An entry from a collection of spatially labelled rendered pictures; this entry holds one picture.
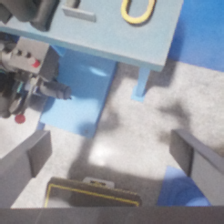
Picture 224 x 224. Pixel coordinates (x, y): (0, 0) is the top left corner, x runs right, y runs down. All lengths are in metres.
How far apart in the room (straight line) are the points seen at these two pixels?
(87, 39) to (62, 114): 1.06
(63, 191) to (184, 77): 1.42
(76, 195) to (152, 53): 1.08
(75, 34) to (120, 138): 1.11
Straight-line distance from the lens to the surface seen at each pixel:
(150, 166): 1.52
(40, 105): 1.58
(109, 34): 0.53
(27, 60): 0.64
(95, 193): 1.25
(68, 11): 0.58
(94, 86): 1.48
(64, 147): 1.61
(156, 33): 0.53
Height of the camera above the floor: 1.49
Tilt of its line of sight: 79 degrees down
